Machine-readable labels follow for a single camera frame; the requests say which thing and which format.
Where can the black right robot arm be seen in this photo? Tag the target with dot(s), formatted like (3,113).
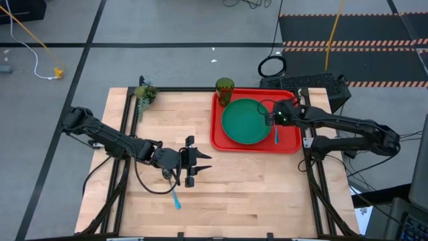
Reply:
(351,125)

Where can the black keyboard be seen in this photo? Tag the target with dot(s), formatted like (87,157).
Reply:
(416,231)

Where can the small green potted plant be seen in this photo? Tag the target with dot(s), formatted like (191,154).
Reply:
(145,95)

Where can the white printed paper sheet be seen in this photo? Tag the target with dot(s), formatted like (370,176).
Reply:
(362,217)

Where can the black metal table frame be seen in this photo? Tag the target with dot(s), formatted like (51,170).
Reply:
(317,187)

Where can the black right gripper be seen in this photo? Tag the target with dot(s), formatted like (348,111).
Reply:
(284,113)

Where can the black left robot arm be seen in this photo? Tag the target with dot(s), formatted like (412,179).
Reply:
(110,137)

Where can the black box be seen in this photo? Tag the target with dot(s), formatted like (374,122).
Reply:
(20,10)

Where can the black hazard-striped floor mat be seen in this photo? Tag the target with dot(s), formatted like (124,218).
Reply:
(351,30)

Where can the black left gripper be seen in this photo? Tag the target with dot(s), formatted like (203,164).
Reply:
(170,159)

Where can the yellow floor plug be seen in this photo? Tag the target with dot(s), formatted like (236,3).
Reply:
(59,72)

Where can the dark monitor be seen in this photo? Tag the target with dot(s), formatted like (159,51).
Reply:
(422,167)

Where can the green translucent cup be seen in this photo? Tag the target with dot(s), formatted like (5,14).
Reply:
(224,90)

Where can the green round plate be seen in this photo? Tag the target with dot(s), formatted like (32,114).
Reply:
(244,122)

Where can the red plastic tray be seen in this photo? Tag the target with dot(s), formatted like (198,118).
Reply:
(291,144)

